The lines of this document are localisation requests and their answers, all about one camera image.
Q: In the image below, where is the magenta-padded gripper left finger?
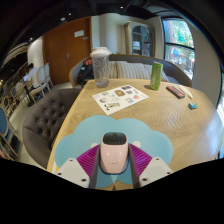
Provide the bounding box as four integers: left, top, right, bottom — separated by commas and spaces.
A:
54, 144, 102, 190

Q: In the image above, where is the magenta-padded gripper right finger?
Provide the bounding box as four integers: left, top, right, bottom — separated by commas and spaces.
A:
127, 143, 174, 189

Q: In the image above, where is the pink computer mouse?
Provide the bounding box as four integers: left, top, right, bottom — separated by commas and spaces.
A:
99, 131, 130, 175

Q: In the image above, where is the blue cloud-shaped mouse pad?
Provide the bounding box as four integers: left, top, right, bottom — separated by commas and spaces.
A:
53, 114, 174, 187

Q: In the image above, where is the grey tufted armchair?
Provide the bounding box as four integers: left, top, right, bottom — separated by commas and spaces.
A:
21, 87, 83, 169

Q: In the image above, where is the small green and white box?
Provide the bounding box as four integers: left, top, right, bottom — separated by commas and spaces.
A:
187, 102, 199, 111

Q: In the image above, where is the blue chair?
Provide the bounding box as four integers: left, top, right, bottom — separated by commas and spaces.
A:
0, 106, 20, 162

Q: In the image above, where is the white sticker sheet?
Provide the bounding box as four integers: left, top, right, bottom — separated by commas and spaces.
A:
91, 84, 150, 116

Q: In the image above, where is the black box with orange print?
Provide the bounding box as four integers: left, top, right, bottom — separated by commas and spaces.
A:
165, 85, 186, 100

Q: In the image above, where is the green drink can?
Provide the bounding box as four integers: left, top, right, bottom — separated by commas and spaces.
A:
149, 61, 164, 92

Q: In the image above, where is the small striped cushion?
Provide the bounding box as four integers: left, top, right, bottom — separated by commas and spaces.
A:
143, 63, 170, 83

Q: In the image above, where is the group of white chairs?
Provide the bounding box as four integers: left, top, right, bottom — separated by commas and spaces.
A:
28, 63, 54, 101

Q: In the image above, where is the black backpack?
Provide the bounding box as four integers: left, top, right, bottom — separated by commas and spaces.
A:
76, 58, 95, 86

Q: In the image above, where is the grey curved sofa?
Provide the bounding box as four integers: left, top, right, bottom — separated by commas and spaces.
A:
68, 54, 193, 89

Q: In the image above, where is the large striped cushion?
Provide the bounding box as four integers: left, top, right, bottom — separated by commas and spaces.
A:
110, 60, 153, 81

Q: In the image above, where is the person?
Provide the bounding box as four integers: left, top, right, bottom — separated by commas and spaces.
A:
23, 63, 39, 85

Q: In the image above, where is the clear plastic shaker bottle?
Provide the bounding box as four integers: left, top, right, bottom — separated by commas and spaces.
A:
89, 46, 113, 89

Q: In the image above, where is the brown wooden door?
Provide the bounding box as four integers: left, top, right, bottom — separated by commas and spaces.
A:
42, 16, 93, 86

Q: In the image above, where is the black-framed window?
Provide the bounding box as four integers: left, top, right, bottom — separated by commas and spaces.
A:
162, 18, 196, 81

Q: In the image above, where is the glass-door cabinet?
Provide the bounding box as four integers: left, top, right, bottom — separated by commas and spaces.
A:
124, 21, 155, 58

